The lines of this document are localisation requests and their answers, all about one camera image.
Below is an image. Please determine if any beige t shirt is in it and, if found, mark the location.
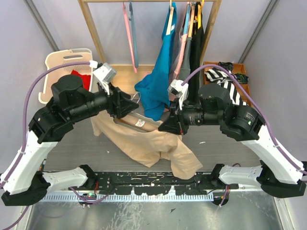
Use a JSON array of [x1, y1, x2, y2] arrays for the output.
[[91, 111, 202, 180]]

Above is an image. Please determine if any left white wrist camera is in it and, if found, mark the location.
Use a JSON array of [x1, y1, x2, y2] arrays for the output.
[[93, 62, 117, 95]]

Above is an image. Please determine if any grey garment on hanger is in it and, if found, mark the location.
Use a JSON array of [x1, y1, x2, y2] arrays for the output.
[[179, 37, 192, 81]]

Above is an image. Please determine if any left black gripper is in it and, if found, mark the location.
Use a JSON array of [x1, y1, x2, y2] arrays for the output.
[[70, 80, 141, 121]]

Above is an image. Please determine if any white laundry basket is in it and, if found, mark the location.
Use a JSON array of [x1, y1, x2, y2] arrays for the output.
[[38, 48, 99, 104]]

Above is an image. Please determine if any black garment on hanger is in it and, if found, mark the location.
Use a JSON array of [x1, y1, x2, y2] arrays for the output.
[[188, 2, 204, 104]]

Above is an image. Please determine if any pink plastic hanger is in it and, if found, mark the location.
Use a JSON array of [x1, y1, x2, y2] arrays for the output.
[[122, 2, 137, 73]]

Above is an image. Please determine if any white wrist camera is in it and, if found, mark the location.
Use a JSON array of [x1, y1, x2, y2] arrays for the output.
[[167, 79, 189, 110], [93, 62, 117, 95]]

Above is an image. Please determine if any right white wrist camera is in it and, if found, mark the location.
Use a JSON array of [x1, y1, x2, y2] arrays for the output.
[[167, 79, 189, 110]]

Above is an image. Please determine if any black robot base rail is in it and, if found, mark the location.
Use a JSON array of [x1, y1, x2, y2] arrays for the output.
[[70, 171, 239, 202]]

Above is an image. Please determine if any wooden hanger with blue shirt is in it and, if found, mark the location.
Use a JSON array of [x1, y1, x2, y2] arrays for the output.
[[165, 0, 174, 35]]

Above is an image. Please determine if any dark patterned cloth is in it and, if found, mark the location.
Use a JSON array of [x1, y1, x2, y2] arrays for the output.
[[234, 73, 249, 84]]

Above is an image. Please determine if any red cloth in basket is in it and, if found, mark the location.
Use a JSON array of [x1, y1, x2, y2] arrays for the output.
[[71, 70, 91, 91]]

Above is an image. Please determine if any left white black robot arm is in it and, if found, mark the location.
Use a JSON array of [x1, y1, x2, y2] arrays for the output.
[[1, 75, 139, 206]]

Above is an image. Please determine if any blue t shirt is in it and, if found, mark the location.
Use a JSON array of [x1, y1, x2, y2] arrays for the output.
[[134, 2, 177, 121]]

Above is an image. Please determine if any orange wooden compartment tray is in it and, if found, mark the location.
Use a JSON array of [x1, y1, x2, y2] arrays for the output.
[[203, 62, 253, 107]]

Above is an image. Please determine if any wooden clothes rack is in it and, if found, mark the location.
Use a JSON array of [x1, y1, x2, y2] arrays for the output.
[[78, 0, 222, 94]]

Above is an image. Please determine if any pink garment on hanger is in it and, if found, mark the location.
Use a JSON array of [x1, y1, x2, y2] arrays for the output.
[[169, 2, 192, 83]]

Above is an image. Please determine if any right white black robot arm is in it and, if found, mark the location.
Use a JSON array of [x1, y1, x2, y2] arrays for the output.
[[158, 80, 307, 198]]

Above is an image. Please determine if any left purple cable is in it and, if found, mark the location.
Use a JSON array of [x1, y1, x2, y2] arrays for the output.
[[0, 61, 99, 230]]

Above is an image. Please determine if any grey plastic hanger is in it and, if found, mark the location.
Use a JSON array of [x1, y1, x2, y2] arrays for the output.
[[129, 0, 139, 68]]

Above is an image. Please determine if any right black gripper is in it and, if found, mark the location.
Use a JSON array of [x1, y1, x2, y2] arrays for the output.
[[158, 96, 222, 135]]

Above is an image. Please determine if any black white striped cloth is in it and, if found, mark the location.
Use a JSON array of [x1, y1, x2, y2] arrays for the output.
[[206, 68, 248, 105]]

